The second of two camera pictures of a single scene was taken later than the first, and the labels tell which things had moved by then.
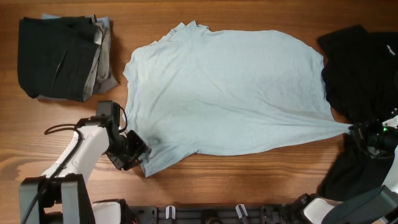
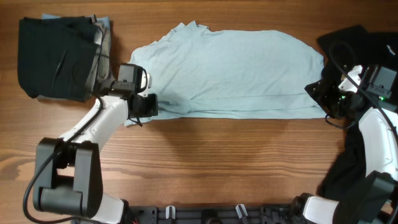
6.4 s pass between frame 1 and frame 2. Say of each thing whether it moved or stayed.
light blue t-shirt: moved
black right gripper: moved
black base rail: stayed
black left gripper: moved
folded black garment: stayed
